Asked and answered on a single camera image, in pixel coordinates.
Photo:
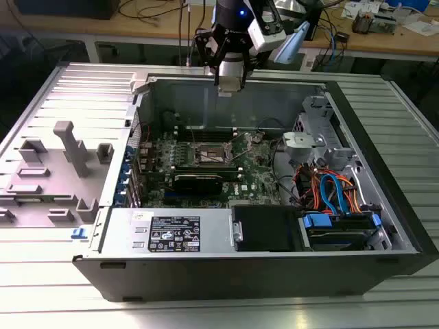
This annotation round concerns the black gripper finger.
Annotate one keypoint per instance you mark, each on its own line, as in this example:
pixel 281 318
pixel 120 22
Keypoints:
pixel 243 77
pixel 216 77

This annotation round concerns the silver CPU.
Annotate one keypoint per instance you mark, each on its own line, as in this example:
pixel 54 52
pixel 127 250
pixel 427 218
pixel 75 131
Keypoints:
pixel 230 84

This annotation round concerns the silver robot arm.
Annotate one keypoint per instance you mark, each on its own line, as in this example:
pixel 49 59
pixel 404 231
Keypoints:
pixel 291 44

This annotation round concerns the CPU socket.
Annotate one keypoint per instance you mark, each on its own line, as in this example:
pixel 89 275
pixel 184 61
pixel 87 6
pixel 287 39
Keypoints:
pixel 212 151

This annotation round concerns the blue slot retention clip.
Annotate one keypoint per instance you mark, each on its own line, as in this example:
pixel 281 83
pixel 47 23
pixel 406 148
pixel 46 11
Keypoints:
pixel 122 183
pixel 129 151
pixel 125 168
pixel 120 198

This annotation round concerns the finned CPU cooler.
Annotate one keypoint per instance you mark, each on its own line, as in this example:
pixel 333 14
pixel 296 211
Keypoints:
pixel 363 22

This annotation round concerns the black round component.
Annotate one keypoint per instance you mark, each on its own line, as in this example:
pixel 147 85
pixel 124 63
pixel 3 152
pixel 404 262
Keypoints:
pixel 168 119

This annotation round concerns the grey corner fixture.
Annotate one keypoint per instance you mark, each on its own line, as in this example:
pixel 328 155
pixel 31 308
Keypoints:
pixel 139 84

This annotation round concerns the black upright box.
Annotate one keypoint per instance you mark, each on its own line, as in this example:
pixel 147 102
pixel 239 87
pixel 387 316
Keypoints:
pixel 317 24

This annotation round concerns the green motherboard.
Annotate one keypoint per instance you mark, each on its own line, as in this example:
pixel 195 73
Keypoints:
pixel 254 171

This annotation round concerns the small black adapter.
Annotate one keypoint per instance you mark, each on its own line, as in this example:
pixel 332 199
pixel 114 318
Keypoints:
pixel 342 36

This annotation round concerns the graphics expansion card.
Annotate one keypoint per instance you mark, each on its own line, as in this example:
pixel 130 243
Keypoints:
pixel 197 185

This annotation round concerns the printed white paper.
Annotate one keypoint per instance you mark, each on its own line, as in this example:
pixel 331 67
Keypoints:
pixel 353 8

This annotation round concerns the wooden desk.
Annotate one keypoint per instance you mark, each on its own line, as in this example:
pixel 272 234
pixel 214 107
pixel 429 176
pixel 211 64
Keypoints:
pixel 377 44

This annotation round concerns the grey electronic device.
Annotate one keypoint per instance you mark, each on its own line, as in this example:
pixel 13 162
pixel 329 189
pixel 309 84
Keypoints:
pixel 385 24

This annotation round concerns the hard disk in blue carrier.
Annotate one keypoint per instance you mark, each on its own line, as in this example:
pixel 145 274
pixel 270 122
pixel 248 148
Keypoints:
pixel 317 221

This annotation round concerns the black computer tower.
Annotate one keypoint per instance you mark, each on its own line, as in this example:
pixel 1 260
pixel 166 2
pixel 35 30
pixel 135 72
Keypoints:
pixel 68 8

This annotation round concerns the silver power supply unit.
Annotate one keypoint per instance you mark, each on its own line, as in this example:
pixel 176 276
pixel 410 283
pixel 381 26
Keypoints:
pixel 120 233

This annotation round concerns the white paper sheet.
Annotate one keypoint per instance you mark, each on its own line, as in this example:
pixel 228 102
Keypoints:
pixel 423 29

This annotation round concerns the grey parts rack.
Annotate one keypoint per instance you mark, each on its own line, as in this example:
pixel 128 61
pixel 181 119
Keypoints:
pixel 51 178

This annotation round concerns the black PC case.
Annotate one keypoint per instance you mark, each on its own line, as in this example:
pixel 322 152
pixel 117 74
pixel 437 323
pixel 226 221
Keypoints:
pixel 205 277

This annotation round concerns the small blue clip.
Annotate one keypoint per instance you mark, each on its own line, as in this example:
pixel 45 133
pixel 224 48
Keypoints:
pixel 78 234

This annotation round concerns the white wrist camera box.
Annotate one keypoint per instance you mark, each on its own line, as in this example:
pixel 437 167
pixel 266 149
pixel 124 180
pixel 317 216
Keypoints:
pixel 265 39

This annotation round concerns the silver metal bracket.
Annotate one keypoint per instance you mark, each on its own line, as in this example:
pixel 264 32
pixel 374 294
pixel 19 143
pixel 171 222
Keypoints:
pixel 302 140

